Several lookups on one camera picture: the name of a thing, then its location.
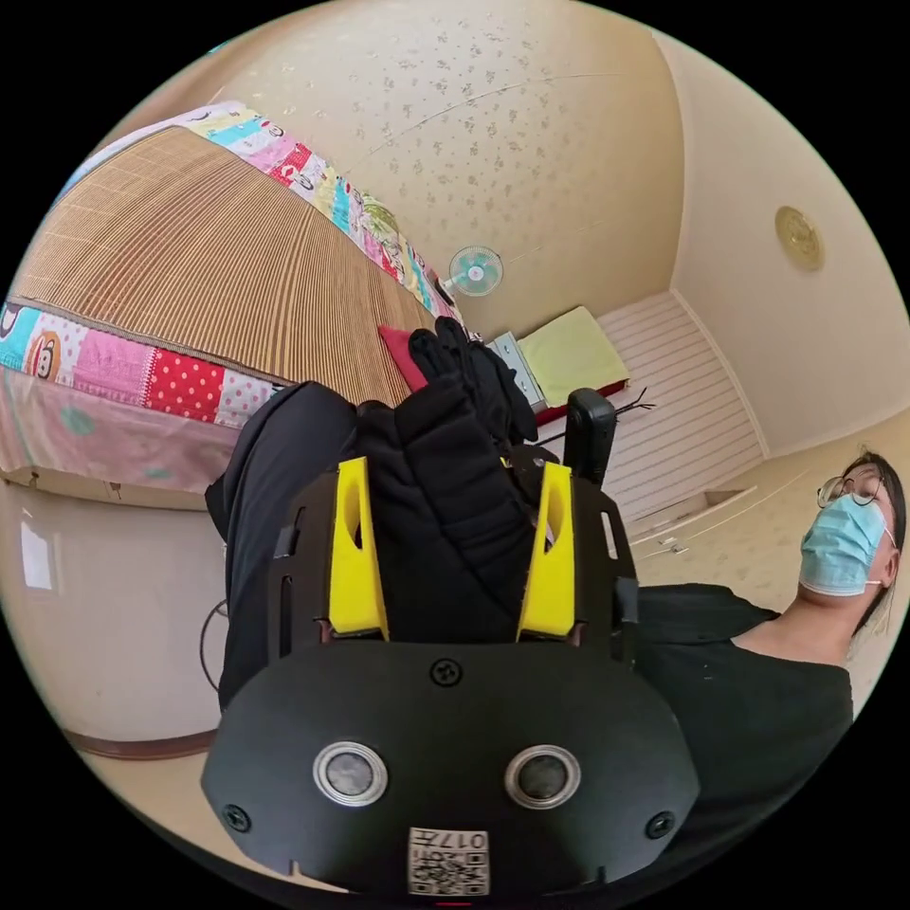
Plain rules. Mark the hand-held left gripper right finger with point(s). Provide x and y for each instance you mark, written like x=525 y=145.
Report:
x=551 y=597

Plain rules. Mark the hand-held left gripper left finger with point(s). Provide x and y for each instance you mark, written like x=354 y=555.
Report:
x=352 y=583

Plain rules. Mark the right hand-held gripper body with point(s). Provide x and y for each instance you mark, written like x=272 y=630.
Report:
x=529 y=465

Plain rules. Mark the black long pants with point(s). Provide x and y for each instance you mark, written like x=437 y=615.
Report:
x=448 y=498

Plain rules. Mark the white and teal fan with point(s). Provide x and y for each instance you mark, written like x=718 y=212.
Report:
x=475 y=271

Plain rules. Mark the person's body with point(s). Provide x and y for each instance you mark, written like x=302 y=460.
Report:
x=746 y=697

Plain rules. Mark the bed with woven mat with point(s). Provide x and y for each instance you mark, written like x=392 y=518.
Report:
x=213 y=263

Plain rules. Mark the round golden ceiling lamp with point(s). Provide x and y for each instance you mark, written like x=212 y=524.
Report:
x=799 y=238

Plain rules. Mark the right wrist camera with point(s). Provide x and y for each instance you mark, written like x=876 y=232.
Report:
x=590 y=434

